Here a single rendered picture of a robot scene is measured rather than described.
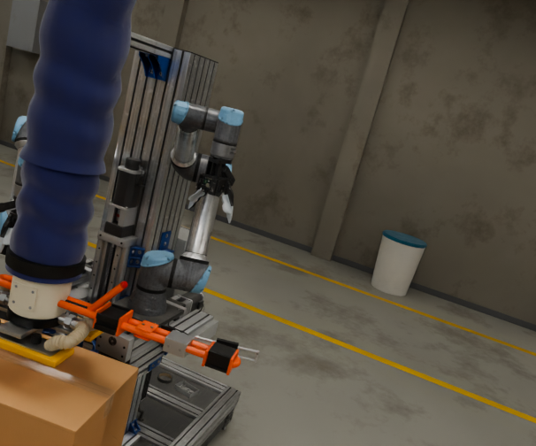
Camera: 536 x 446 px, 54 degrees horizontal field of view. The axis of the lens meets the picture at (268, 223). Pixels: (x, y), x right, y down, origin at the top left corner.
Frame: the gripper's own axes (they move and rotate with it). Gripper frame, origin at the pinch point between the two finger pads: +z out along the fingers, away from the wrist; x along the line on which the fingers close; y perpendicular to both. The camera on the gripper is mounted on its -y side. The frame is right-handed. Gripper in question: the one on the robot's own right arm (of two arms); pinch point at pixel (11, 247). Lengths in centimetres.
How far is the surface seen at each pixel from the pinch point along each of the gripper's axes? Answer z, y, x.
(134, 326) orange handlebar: -1, 63, -28
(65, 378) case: 24, 43, -26
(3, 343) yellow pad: 12, 29, -40
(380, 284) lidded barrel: 110, 177, 509
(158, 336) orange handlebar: 0, 71, -28
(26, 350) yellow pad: 11, 37, -39
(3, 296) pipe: 4.5, 18.4, -26.4
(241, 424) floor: 119, 86, 126
